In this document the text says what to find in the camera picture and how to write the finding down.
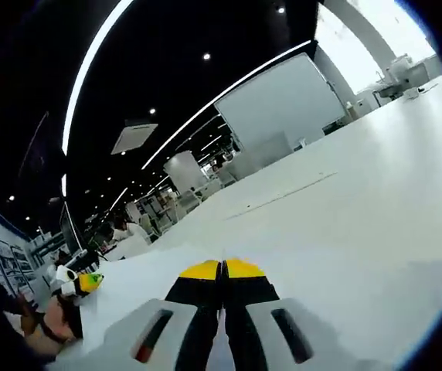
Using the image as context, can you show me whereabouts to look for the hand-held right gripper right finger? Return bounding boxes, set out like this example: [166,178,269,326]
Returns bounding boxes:
[222,257,396,371]

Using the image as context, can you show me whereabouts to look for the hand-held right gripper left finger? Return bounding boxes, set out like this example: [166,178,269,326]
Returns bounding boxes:
[50,259,223,371]

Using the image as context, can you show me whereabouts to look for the stack of white printing papers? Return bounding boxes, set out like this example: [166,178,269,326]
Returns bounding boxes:
[76,241,232,371]

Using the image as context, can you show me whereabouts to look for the person's left hand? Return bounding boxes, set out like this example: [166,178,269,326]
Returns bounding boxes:
[45,296,76,340]

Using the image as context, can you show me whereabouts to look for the white storage rack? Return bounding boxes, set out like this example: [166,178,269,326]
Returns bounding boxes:
[31,231,67,267]

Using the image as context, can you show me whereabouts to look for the computer monitor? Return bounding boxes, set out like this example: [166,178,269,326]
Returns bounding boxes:
[59,203,83,254]

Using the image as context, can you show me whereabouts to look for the black wristband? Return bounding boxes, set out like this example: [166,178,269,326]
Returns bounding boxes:
[37,320,70,344]

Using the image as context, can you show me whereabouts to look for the group of white office chairs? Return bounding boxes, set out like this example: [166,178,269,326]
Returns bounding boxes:
[126,185,222,237]

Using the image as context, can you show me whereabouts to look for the white square pillar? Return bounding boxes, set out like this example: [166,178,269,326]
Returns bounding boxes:
[162,150,207,194]

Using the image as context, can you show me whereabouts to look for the white linear ceiling light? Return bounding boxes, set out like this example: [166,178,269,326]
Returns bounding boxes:
[61,0,135,155]
[141,39,311,170]

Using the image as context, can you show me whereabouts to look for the frosted divider panel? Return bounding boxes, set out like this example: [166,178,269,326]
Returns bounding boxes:
[229,129,298,178]

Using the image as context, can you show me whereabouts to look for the square ceiling air vent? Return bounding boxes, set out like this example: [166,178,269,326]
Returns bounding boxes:
[110,118,160,155]

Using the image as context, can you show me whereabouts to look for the large white whiteboard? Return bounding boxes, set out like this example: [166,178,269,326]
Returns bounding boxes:
[213,52,349,154]

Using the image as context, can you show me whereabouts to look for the white cabinet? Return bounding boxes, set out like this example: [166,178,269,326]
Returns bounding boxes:
[354,90,380,119]

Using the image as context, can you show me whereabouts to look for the round ceiling downlights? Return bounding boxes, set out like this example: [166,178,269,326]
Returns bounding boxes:
[0,5,287,204]

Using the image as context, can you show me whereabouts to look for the steel sink counter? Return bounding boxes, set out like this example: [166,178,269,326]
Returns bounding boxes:
[375,56,433,102]

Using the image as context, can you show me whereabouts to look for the bright window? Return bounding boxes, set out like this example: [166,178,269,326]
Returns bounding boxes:
[315,0,438,94]

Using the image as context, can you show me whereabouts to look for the blue white wall poster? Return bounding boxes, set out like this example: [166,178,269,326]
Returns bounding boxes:
[0,181,39,306]

